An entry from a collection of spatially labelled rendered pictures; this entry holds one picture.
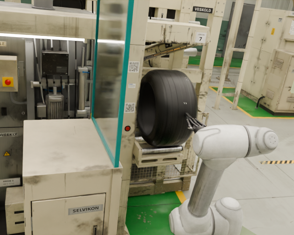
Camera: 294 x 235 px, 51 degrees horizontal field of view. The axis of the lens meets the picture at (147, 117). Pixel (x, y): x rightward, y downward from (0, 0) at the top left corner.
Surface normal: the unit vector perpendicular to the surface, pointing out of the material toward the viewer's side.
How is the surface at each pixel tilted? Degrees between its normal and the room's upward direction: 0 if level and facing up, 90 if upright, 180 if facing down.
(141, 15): 90
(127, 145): 90
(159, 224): 0
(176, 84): 34
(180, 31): 90
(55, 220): 90
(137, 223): 0
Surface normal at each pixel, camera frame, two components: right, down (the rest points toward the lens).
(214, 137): -0.12, -0.43
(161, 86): -0.41, -0.36
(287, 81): 0.24, 0.39
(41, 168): 0.11, -0.92
